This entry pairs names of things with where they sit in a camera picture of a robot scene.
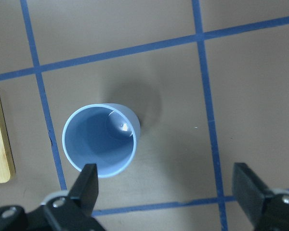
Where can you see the light blue plastic cup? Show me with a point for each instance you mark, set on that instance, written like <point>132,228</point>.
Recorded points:
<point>105,134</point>

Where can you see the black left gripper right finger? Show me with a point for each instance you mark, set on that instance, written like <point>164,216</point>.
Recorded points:
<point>264,207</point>

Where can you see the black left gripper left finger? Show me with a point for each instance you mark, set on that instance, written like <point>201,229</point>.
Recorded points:
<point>84,191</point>

